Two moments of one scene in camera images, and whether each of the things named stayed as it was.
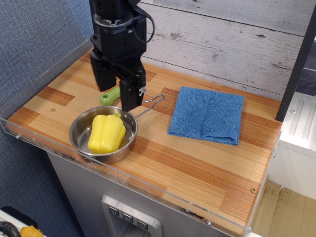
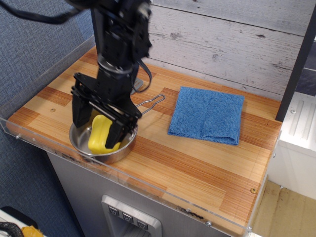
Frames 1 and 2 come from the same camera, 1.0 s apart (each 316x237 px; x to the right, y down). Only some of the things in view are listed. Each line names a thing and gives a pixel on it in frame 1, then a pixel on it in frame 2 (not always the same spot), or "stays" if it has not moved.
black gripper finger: x=105 y=77 to x=82 y=110
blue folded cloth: x=215 y=115 stays
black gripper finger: x=132 y=94 to x=117 y=133
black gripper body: x=120 y=39 to x=109 y=94
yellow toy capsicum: x=106 y=134 stays
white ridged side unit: x=292 y=166 stays
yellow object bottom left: x=30 y=231 stays
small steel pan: x=80 y=127 stays
